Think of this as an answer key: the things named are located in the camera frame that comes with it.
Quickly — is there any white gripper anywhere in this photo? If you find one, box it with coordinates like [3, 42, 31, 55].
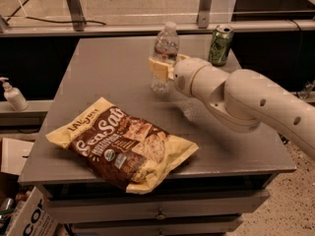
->
[149, 54, 210, 97]

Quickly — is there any clear plastic water bottle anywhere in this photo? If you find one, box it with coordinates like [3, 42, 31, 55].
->
[152, 22, 179, 95]

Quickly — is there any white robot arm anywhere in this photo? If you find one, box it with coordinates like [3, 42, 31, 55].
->
[149, 55, 315, 158]

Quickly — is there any green soda can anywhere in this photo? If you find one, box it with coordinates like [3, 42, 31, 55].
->
[208, 25, 234, 67]

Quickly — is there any white pump dispenser bottle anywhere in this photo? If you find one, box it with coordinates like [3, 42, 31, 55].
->
[0, 77, 29, 111]

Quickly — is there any sea salt chips bag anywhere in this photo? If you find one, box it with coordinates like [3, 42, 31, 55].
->
[46, 97, 198, 195]

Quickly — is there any white cardboard box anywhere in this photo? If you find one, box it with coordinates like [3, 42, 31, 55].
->
[5, 187, 58, 236]

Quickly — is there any right metal railing post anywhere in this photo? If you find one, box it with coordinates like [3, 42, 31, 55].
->
[197, 0, 212, 29]

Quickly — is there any metal railing post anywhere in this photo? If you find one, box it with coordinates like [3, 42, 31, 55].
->
[66, 0, 86, 31]
[197, 0, 212, 29]

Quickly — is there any left metal railing post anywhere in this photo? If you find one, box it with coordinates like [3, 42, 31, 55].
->
[66, 0, 86, 31]

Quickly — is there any black cable on floor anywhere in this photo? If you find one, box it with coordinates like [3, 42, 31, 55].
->
[5, 0, 107, 27]

